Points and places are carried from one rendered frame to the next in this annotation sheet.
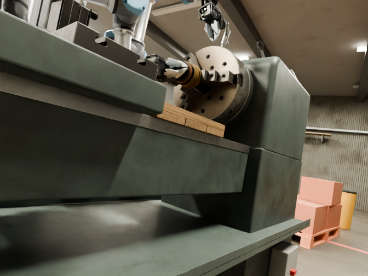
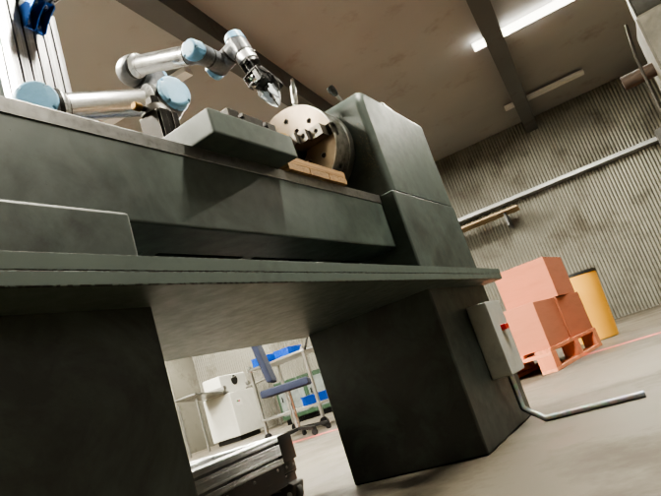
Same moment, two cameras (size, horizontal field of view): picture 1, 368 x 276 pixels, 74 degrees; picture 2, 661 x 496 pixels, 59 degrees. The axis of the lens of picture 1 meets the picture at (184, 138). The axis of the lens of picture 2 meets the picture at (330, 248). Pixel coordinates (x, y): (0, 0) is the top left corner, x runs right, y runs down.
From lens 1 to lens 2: 1.00 m
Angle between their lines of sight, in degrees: 15
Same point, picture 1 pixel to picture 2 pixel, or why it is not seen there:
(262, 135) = (386, 177)
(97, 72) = (255, 133)
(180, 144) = (315, 194)
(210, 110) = not seen: hidden behind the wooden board
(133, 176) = (295, 219)
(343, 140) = (543, 206)
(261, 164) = (399, 206)
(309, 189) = (515, 289)
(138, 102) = (281, 150)
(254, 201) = (413, 246)
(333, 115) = (504, 172)
